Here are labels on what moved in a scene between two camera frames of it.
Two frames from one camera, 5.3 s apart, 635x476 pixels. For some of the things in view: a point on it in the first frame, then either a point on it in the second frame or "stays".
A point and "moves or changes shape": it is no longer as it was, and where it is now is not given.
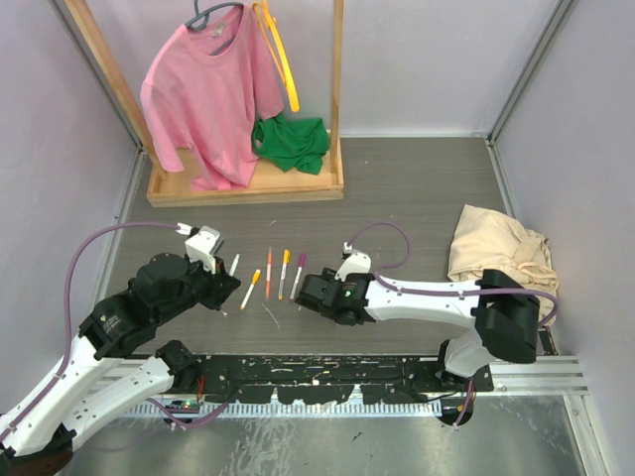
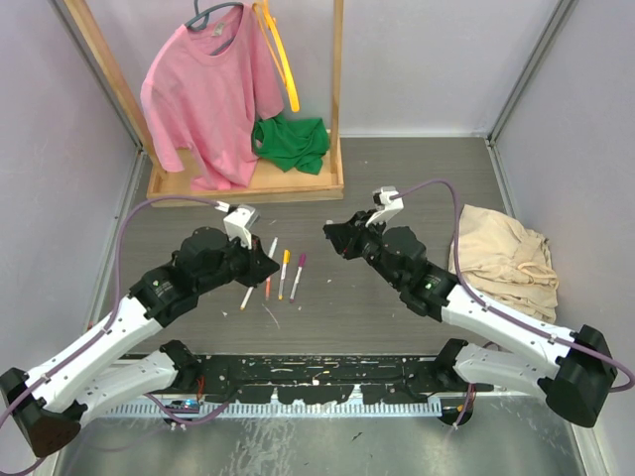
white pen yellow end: x=247 y=297 stays
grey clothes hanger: x=202 y=18 stays
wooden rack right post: x=337 y=55 stays
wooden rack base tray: x=271 y=184 stays
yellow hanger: x=271 y=28 stays
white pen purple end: x=300 y=268 stays
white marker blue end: x=234 y=264 moves or changes shape
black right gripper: x=328 y=274 to x=346 y=236
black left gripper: x=221 y=284 to x=259 y=265
